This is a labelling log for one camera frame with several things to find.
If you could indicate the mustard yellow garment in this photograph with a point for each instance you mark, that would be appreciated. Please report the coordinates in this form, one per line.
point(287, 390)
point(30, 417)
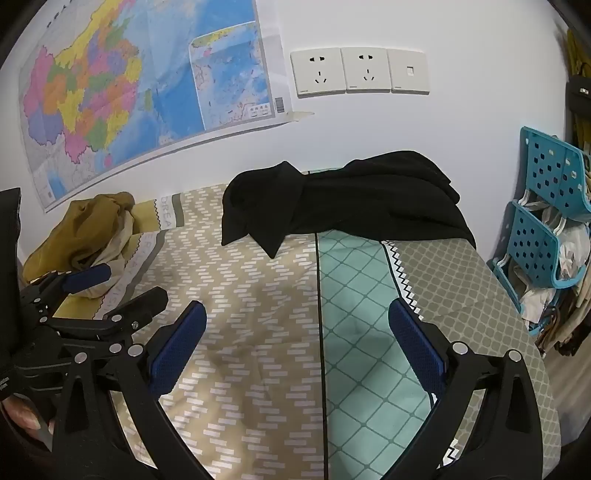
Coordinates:
point(78, 226)

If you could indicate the patterned bed sheet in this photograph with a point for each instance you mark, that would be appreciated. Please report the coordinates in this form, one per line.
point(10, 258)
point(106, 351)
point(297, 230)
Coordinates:
point(258, 300)

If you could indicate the pale clothes bundle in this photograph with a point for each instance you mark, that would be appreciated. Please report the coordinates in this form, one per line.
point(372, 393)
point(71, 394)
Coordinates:
point(570, 249)

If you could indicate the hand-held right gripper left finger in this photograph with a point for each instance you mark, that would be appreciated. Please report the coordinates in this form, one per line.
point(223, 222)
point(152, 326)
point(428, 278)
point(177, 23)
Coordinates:
point(180, 350)

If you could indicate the beige tape strip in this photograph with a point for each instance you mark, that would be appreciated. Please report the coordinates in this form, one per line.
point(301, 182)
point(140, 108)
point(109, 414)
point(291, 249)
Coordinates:
point(300, 115)

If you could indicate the colourful wall map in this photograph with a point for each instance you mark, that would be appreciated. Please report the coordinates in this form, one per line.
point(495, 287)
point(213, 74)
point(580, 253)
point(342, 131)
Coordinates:
point(138, 92)

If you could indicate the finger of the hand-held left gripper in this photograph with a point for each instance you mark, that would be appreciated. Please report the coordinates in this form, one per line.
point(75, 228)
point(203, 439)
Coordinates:
point(138, 304)
point(90, 277)

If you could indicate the white data socket plate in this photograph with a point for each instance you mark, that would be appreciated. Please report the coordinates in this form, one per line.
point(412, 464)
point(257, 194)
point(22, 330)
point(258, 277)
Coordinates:
point(408, 70)

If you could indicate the black jacket with gold buttons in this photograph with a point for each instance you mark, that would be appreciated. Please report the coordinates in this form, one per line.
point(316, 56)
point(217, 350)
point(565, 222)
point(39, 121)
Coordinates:
point(369, 198)

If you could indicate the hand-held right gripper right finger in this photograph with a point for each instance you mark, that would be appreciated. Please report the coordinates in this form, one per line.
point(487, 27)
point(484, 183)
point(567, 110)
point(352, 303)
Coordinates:
point(415, 350)

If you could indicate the white power socket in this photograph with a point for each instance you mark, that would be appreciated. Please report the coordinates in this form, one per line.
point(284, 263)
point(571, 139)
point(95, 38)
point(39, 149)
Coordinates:
point(367, 69)
point(317, 71)

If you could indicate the person's left hand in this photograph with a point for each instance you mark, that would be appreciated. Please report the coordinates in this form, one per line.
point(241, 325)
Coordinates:
point(23, 413)

